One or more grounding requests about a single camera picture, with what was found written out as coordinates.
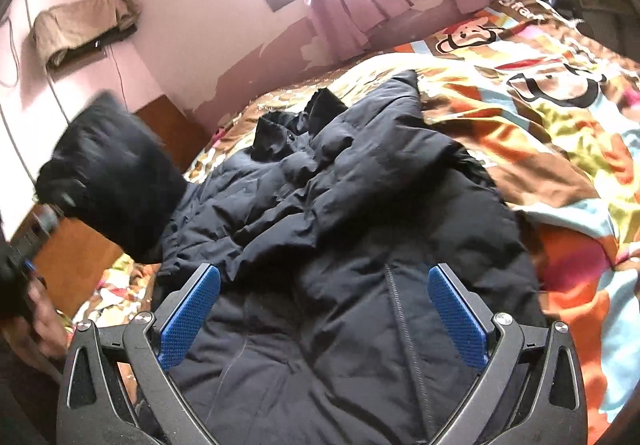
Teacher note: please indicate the beige cloth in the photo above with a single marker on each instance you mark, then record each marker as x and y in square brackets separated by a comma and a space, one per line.
[75, 20]

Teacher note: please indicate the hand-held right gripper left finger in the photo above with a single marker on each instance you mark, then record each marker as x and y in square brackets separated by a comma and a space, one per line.
[190, 320]

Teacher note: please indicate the wooden headboard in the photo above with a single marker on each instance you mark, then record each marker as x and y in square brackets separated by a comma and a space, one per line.
[75, 255]

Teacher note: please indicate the dark wall shelf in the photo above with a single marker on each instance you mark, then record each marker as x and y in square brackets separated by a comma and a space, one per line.
[85, 52]

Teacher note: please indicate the person's left forearm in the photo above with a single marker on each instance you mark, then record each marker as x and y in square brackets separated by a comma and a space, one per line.
[20, 385]

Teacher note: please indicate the dark cabinet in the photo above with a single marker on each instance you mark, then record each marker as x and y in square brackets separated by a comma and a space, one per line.
[590, 0]

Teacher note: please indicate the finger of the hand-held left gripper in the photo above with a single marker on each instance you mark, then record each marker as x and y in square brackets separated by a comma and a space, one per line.
[30, 266]

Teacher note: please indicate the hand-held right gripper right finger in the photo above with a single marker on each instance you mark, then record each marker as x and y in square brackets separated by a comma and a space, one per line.
[457, 320]

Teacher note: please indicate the person's left hand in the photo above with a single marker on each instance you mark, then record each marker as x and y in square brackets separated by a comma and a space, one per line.
[47, 320]

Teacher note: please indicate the colourful printed blanket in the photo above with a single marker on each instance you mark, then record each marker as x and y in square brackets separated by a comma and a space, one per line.
[550, 125]

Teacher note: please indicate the dark navy padded jacket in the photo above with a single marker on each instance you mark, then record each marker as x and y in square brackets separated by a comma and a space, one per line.
[325, 225]

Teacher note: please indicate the white wall conduit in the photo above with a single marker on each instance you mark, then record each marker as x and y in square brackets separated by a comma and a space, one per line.
[59, 100]

